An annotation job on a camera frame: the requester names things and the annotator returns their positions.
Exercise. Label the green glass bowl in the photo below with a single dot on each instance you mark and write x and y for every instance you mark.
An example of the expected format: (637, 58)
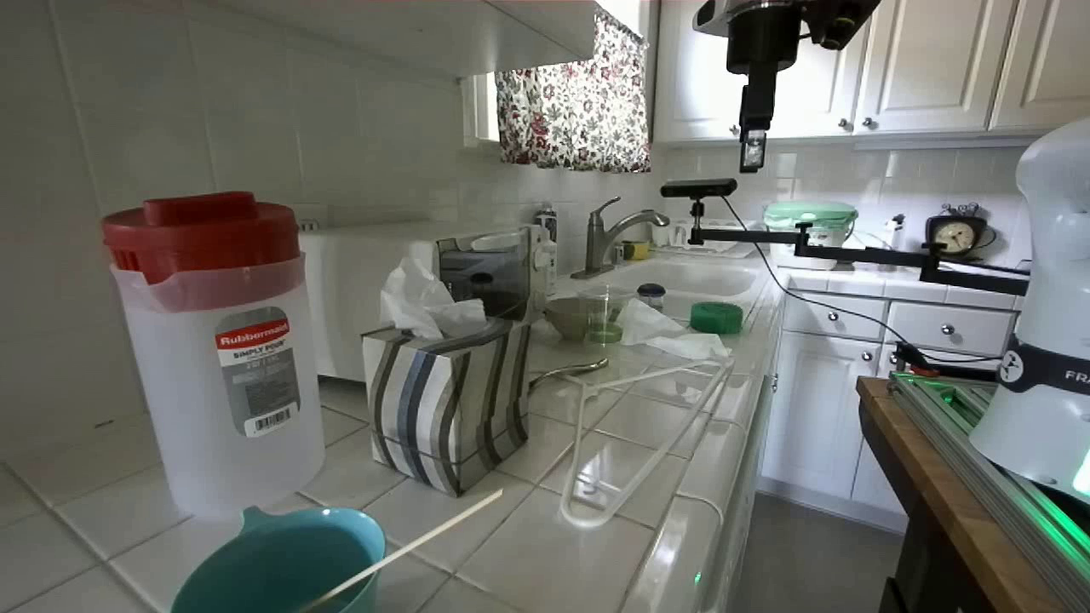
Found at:
(828, 222)

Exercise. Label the clear pitcher with red lid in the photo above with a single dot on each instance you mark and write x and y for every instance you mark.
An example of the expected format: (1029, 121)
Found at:
(221, 321)

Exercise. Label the green round scrubber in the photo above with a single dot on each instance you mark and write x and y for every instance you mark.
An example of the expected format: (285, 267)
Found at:
(716, 319)

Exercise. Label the clear plastic hanger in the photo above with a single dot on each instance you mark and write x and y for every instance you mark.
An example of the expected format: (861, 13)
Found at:
(625, 427)

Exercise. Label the wooden stick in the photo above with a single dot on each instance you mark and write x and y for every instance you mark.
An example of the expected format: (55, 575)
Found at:
(353, 582)

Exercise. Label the striped tissue box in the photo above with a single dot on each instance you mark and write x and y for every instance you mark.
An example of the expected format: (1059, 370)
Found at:
(444, 381)

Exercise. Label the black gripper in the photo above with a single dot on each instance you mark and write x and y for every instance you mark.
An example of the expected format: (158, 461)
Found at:
(762, 42)

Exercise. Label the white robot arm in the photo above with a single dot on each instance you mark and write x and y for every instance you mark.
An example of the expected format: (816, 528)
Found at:
(1039, 414)

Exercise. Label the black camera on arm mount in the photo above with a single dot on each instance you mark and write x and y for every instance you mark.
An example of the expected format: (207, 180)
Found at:
(931, 262)

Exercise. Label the chrome sink faucet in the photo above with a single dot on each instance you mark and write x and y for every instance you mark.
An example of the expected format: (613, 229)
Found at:
(601, 239)

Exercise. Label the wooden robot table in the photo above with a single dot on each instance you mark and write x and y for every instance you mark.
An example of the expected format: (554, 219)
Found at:
(978, 538)

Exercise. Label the white plastic bag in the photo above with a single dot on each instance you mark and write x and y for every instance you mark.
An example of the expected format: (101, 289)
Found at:
(651, 328)

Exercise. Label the floral window curtain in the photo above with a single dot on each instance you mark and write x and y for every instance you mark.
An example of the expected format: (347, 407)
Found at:
(579, 114)

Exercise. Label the round analog clock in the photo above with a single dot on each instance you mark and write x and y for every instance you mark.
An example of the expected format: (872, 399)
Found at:
(960, 234)

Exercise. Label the teal measuring cup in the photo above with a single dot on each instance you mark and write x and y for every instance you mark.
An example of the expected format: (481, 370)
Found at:
(280, 563)

